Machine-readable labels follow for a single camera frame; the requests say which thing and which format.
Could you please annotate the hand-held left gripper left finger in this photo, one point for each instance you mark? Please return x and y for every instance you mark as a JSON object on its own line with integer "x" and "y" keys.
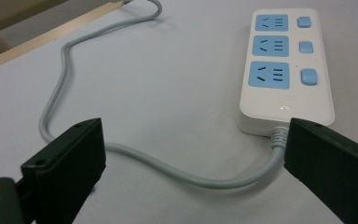
{"x": 65, "y": 168}

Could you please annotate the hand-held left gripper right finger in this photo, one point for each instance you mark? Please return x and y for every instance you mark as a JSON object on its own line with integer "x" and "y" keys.
{"x": 332, "y": 168}

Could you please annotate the white power strip blue sockets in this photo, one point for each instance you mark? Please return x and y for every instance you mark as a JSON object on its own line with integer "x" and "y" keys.
{"x": 287, "y": 93}

